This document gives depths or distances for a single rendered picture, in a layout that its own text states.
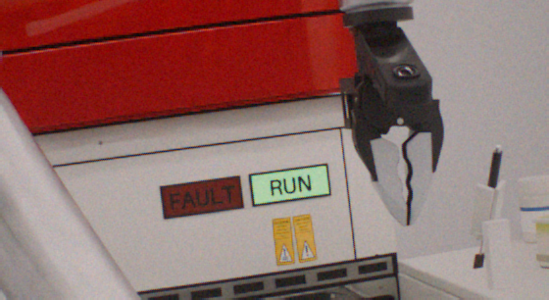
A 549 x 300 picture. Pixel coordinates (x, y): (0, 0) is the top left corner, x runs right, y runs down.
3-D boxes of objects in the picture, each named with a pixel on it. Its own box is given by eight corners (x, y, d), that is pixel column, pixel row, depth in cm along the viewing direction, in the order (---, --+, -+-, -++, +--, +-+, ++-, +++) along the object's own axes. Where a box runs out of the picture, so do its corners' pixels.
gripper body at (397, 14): (413, 126, 121) (398, 11, 120) (440, 127, 113) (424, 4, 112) (342, 136, 120) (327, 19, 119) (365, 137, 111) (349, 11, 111)
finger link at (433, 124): (443, 170, 115) (433, 81, 115) (448, 171, 114) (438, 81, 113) (399, 176, 114) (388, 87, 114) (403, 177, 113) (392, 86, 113)
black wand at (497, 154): (505, 148, 137) (501, 141, 138) (495, 149, 137) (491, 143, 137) (483, 270, 149) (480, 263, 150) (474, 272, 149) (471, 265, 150)
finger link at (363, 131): (402, 175, 115) (391, 88, 114) (407, 176, 113) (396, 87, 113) (356, 182, 114) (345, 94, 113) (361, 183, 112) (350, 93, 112)
